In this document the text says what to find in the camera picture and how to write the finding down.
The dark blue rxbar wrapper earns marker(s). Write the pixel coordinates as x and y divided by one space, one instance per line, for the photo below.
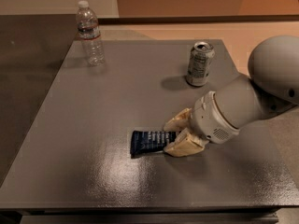
148 142

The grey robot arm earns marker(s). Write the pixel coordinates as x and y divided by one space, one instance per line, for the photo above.
270 89

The silver 7up soda can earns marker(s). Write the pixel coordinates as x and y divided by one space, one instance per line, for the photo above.
201 57

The clear plastic water bottle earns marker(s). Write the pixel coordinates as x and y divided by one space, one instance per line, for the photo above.
89 34

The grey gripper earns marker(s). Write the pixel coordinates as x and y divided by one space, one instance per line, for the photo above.
206 119

